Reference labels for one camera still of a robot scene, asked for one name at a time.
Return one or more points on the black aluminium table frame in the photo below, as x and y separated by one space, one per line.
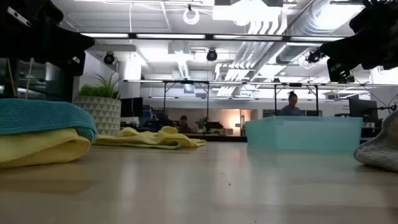
217 138

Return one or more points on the green succulent plant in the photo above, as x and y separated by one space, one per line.
99 90

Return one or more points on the black background workstation frame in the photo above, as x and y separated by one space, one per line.
207 99
275 99

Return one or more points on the black overhead light bar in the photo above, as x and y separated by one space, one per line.
210 36

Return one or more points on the teal microfiber towel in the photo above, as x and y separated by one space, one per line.
37 115

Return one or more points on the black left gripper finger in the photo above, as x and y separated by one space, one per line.
76 63
71 40

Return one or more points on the yellow microfiber towel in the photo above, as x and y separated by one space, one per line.
149 140
37 149

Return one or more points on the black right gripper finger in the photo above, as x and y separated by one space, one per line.
345 48
337 70

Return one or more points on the small black overhead camera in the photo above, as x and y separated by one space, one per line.
348 79

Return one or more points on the black background robot equipment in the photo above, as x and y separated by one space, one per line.
213 125

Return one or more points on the person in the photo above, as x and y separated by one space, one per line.
291 107
184 126

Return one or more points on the grey waffle weave towel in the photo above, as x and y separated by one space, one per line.
382 146

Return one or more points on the white triangle-patterned plant pot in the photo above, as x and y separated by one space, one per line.
99 115

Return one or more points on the black computer monitor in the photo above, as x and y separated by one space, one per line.
363 109
132 107

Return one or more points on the silver ventilation duct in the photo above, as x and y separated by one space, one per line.
311 21

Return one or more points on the translucent teal plastic bin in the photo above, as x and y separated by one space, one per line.
304 133

